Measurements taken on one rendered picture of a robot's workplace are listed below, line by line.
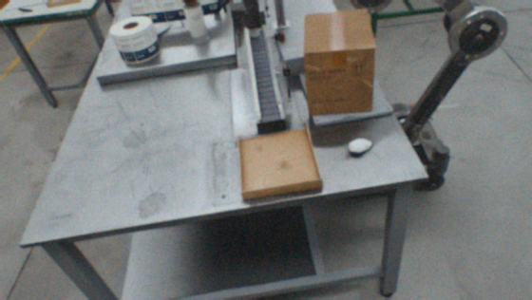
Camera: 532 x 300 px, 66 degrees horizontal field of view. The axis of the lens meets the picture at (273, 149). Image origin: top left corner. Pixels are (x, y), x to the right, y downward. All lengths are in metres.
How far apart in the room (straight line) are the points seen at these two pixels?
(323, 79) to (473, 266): 1.22
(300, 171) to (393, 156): 0.32
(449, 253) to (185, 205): 1.37
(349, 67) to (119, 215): 0.91
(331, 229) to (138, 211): 1.16
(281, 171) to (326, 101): 0.33
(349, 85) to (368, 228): 0.99
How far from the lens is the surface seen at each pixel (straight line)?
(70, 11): 3.27
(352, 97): 1.52
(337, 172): 1.37
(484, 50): 2.07
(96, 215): 1.47
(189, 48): 2.11
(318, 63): 1.43
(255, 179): 1.37
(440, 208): 2.39
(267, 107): 1.58
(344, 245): 2.19
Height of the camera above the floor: 1.82
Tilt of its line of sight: 42 degrees down
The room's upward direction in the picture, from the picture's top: 9 degrees counter-clockwise
